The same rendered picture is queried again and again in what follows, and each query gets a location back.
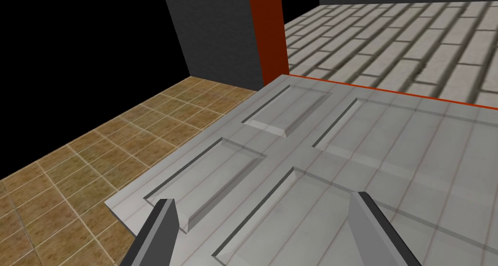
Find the grey panelled door leaf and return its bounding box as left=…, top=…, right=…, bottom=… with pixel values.
left=104, top=74, right=498, bottom=266

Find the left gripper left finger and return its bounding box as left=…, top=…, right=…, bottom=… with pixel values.
left=119, top=197, right=180, bottom=266

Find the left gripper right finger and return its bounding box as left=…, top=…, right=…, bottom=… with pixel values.
left=346, top=191, right=423, bottom=266

